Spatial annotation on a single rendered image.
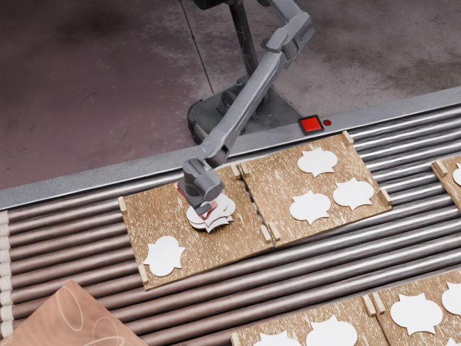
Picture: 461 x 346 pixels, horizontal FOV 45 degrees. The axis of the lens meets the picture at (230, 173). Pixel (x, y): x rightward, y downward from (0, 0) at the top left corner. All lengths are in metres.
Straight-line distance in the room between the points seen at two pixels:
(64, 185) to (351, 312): 1.03
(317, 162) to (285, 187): 0.16
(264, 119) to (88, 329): 1.76
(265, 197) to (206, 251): 0.28
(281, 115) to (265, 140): 1.03
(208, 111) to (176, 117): 0.37
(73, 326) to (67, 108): 2.20
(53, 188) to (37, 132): 1.53
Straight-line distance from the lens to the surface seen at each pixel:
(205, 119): 3.03
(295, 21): 1.66
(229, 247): 1.74
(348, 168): 1.95
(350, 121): 2.13
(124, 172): 1.98
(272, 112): 3.07
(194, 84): 3.59
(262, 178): 1.89
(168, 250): 1.74
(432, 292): 1.76
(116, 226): 1.84
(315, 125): 2.07
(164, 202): 1.85
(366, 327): 1.66
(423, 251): 1.84
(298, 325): 1.64
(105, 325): 1.56
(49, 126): 3.52
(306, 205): 1.83
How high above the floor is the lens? 2.44
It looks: 52 degrees down
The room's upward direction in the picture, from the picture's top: 2 degrees counter-clockwise
